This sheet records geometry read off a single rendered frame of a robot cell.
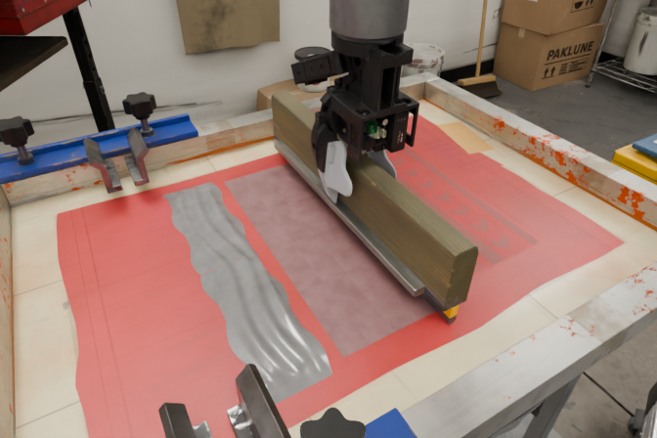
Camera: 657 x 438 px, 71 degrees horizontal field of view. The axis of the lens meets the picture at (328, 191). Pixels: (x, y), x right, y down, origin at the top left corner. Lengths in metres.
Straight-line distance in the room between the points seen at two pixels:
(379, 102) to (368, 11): 0.08
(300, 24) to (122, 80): 1.00
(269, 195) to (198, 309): 0.21
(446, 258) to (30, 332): 0.41
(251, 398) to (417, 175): 0.44
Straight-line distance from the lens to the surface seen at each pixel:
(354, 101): 0.48
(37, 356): 0.54
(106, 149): 0.74
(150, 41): 2.52
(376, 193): 0.50
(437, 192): 0.68
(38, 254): 0.66
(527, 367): 0.45
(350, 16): 0.44
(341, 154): 0.52
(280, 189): 0.67
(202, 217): 0.62
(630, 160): 0.88
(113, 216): 0.68
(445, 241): 0.44
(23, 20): 1.30
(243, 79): 2.72
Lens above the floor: 1.34
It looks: 35 degrees down
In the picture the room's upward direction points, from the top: straight up
